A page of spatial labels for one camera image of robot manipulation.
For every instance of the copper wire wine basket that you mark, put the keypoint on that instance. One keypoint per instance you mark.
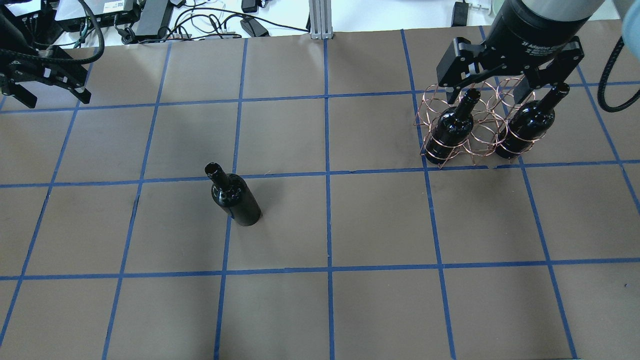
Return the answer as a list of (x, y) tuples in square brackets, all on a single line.
[(484, 120)]

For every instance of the dark wine bottle in basket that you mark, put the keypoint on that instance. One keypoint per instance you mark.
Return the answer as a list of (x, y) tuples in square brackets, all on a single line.
[(452, 129)]

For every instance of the aluminium frame post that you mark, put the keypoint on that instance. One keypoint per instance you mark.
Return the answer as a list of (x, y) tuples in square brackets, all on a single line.
[(320, 15)]

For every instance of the black power brick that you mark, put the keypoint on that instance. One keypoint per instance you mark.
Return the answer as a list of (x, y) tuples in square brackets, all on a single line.
[(155, 16)]

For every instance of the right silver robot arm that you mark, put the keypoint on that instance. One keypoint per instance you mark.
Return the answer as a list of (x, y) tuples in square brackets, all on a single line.
[(536, 40)]

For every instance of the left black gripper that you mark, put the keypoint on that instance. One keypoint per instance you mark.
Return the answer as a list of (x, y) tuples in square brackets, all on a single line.
[(48, 74)]

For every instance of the dark wine bottle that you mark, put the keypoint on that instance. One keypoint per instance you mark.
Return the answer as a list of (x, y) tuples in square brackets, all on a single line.
[(452, 129), (232, 194)]

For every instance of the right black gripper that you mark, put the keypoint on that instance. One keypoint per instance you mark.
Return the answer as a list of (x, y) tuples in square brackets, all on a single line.
[(531, 31)]

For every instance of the black power adapter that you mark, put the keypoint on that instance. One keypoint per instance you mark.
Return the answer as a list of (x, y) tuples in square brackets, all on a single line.
[(254, 28)]

